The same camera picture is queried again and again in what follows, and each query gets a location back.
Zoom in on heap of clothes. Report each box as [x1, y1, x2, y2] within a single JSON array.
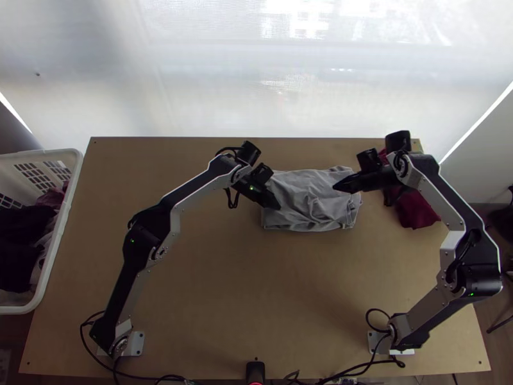
[[0, 186, 67, 294]]

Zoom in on grey t-shirt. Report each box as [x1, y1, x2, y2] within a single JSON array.
[[261, 165, 365, 234]]

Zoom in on white laundry basket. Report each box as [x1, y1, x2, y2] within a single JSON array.
[[0, 148, 84, 315]]

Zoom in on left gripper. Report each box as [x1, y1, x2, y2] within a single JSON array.
[[235, 174, 284, 211]]

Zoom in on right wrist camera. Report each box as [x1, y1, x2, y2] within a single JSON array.
[[356, 148, 382, 172]]

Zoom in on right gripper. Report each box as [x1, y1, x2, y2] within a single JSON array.
[[333, 167, 396, 194]]

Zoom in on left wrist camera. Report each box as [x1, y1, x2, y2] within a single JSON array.
[[251, 162, 275, 182]]

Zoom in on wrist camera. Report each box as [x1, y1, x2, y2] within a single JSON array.
[[356, 148, 382, 172], [251, 162, 275, 182]]

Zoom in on dark red garment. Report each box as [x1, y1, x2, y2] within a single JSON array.
[[378, 147, 442, 232]]

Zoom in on black cable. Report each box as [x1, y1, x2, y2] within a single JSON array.
[[79, 311, 121, 385], [316, 307, 407, 382], [223, 185, 242, 210]]

